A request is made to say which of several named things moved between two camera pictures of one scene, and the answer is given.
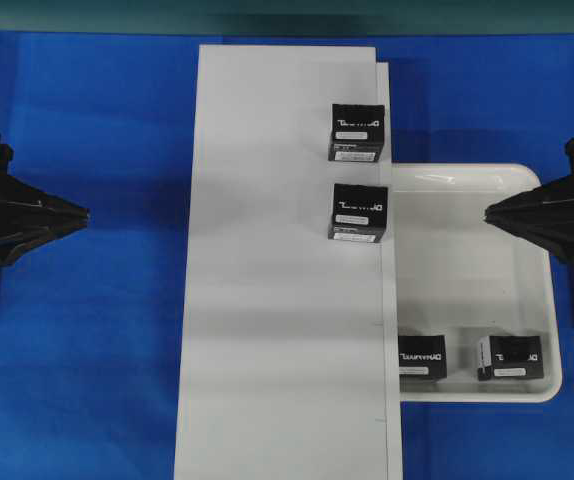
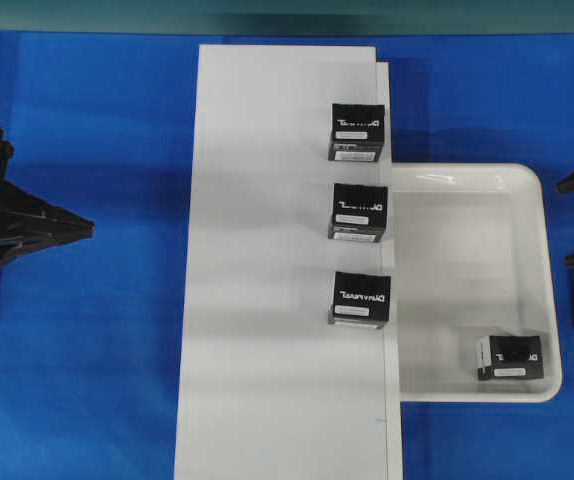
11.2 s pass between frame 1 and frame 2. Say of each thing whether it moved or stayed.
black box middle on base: stayed
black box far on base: stayed
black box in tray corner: stayed
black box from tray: moved
